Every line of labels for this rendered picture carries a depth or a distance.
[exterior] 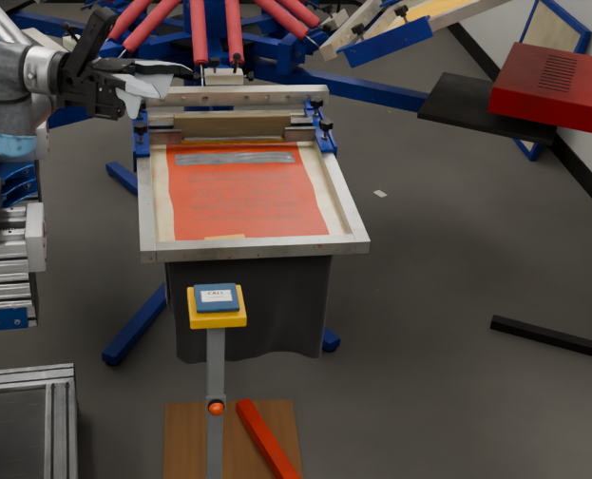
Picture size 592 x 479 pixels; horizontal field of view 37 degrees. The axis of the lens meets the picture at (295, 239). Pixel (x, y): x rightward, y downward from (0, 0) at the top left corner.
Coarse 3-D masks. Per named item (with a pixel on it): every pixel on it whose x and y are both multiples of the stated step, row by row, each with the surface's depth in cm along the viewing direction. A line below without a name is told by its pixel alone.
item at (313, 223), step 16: (240, 144) 277; (256, 144) 278; (272, 144) 278; (288, 144) 279; (304, 176) 263; (304, 192) 255; (304, 208) 248; (256, 224) 239; (272, 224) 240; (288, 224) 240; (304, 224) 241; (320, 224) 241
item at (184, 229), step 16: (208, 144) 276; (224, 144) 277; (176, 176) 258; (176, 192) 251; (176, 208) 244; (176, 224) 237; (192, 224) 237; (208, 224) 238; (224, 224) 238; (240, 224) 239
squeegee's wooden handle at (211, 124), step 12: (180, 120) 267; (192, 120) 268; (204, 120) 269; (216, 120) 269; (228, 120) 270; (240, 120) 271; (252, 120) 271; (264, 120) 272; (276, 120) 273; (288, 120) 273; (192, 132) 270; (204, 132) 271; (216, 132) 272; (228, 132) 272; (240, 132) 273; (252, 132) 274; (264, 132) 274; (276, 132) 275
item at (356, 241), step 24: (144, 168) 254; (336, 168) 261; (144, 192) 243; (336, 192) 249; (144, 216) 233; (144, 240) 223; (192, 240) 225; (216, 240) 225; (240, 240) 226; (264, 240) 227; (288, 240) 227; (312, 240) 228; (336, 240) 229; (360, 240) 229
